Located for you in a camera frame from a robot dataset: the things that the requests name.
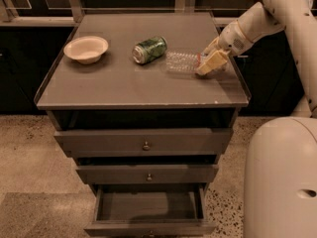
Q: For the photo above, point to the clear plastic water bottle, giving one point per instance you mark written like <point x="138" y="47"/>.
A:
<point x="182" y="62"/>

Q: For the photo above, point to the metal window frame rail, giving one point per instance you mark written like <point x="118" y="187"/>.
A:
<point x="74" y="13"/>

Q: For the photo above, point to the grey middle drawer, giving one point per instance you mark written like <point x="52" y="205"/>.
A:
<point x="140" y="174"/>

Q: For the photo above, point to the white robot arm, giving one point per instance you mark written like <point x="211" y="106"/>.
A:
<point x="281" y="165"/>

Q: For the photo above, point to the grey drawer cabinet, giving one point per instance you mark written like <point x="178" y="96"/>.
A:
<point x="116" y="93"/>

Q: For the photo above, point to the beige paper bowl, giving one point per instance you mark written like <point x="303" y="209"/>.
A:
<point x="86" y="50"/>

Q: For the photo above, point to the grey bottom drawer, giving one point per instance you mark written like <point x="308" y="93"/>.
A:
<point x="149" y="211"/>

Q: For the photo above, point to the grey top drawer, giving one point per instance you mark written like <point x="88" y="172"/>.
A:
<point x="143" y="142"/>

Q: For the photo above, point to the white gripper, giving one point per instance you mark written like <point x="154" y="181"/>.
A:
<point x="232" y="39"/>

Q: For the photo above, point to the green soda can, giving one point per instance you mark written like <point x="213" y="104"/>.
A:
<point x="149" y="50"/>

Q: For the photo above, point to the grey drawer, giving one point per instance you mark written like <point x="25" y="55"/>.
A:
<point x="149" y="211"/>
<point x="143" y="142"/>
<point x="140" y="174"/>

